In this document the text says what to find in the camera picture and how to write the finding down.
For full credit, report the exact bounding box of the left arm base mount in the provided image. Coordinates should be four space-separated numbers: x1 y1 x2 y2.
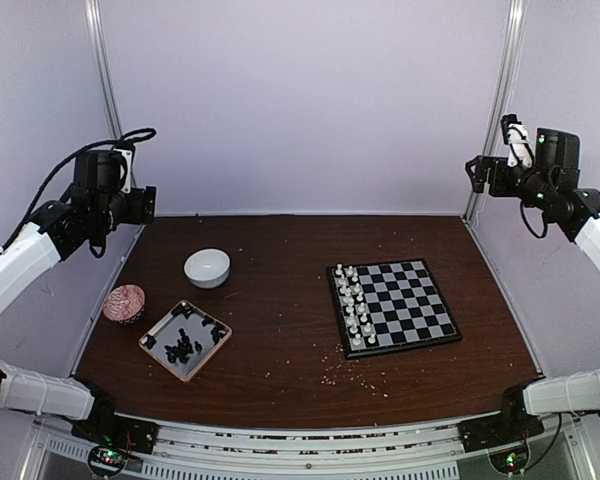
68 415 159 479

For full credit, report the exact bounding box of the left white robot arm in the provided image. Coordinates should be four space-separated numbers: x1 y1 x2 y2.
0 139 156 444

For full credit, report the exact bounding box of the black grey chessboard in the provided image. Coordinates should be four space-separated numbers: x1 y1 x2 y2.
326 259 463 360

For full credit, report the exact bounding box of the red patterned bowl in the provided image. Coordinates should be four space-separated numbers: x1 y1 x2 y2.
102 284 146 326

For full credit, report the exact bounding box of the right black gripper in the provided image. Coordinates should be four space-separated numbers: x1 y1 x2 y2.
466 154 553 209

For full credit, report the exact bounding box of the left aluminium frame post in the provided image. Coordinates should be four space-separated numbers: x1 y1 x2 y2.
84 0 122 137

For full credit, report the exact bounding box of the right aluminium frame post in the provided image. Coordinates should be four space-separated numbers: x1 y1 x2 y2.
462 0 526 229

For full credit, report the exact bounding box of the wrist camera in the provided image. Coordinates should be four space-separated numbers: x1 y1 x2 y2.
114 149 134 194
500 114 534 169

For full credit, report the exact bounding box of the white ceramic bowl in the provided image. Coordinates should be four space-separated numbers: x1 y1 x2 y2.
183 248 231 289

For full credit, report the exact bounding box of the wooden rimmed black tray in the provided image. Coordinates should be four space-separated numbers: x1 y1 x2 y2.
138 300 233 382

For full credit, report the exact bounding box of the aluminium frame post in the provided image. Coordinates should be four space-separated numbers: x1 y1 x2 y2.
462 0 526 229
84 0 122 137

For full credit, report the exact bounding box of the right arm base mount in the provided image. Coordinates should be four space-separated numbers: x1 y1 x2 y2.
458 414 544 477

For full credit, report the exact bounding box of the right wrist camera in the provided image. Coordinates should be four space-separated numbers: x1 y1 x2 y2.
500 114 534 169

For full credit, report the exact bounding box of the aluminium front rail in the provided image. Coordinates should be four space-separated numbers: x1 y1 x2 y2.
19 417 596 480

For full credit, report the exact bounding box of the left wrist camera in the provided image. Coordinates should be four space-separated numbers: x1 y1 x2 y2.
114 149 134 194

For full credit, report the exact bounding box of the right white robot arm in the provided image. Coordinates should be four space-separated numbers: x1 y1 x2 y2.
465 114 600 442

